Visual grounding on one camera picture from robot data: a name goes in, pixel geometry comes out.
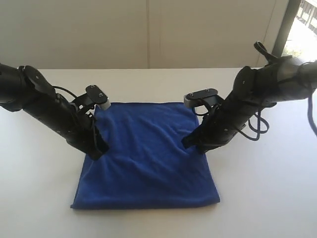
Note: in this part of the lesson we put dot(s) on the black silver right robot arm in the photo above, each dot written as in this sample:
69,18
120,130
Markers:
288,79

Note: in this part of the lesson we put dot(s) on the blue microfiber cloth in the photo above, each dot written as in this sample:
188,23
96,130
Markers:
146,166

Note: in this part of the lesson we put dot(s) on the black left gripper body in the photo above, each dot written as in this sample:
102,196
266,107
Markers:
74,128

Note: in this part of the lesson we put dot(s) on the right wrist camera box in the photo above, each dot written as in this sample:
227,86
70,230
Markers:
208,98

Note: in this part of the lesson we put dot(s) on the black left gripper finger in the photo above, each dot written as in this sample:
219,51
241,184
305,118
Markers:
90,147
100,145

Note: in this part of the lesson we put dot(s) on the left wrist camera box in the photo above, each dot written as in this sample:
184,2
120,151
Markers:
94,96

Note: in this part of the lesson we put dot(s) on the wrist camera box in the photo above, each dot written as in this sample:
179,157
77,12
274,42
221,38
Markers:
208,98
94,96

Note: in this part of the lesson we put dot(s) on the dark window frame post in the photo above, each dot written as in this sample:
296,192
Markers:
285,27

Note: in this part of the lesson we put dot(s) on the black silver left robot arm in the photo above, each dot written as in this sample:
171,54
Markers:
25,88

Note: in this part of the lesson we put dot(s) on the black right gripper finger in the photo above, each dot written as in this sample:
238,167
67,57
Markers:
202,148
195,138

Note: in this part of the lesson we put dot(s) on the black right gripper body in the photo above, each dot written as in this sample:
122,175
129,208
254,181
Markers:
225,123

